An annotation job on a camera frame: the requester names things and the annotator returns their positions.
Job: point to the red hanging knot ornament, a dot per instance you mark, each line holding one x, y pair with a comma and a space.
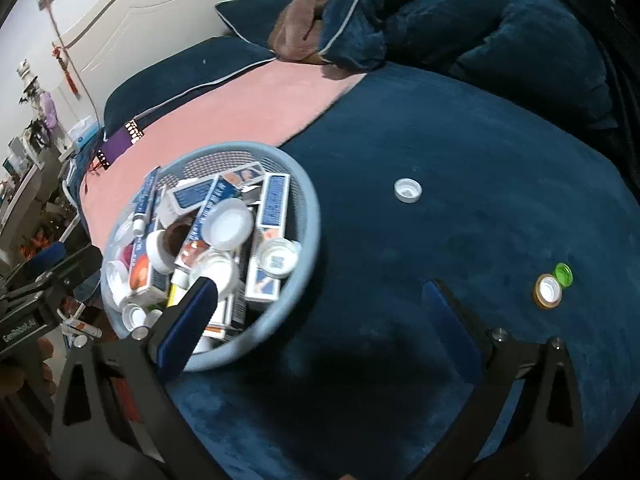
65, 65

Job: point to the white cream jar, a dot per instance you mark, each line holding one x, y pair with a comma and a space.
157, 250

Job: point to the white orange ointment tube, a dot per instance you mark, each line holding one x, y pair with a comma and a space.
82, 330

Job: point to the pile of blue white boxes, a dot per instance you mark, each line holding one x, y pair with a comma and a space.
272, 205

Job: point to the pink bed sheet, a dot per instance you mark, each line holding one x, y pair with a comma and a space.
225, 105

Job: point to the dark blue plush blanket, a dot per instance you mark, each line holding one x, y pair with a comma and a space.
450, 135

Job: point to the white round cap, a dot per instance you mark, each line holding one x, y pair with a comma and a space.
220, 262

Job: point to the tan lid with white liner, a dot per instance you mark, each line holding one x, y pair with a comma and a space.
548, 291

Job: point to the light blue mesh basket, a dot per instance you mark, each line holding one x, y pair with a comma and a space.
275, 322

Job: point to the person's left hand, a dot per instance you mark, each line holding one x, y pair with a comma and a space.
30, 375

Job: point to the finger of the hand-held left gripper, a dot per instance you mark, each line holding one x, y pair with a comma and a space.
70, 269
50, 256

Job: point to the dark blue piped pillow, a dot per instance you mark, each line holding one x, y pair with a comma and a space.
260, 10
185, 85

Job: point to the black garment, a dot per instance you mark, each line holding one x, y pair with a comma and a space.
622, 85

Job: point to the translucent white ribbed cap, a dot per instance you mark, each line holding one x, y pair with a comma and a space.
407, 190

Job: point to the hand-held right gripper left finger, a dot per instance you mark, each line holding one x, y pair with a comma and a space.
192, 315

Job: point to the brown fleece blanket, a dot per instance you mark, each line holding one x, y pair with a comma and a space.
300, 30

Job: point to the white bed headboard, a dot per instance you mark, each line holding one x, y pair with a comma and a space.
150, 25

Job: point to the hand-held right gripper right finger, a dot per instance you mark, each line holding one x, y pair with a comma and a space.
450, 330

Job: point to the dark blue crumpled duvet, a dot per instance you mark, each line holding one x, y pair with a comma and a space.
450, 25

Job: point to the green bottle cap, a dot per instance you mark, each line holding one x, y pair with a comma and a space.
564, 274

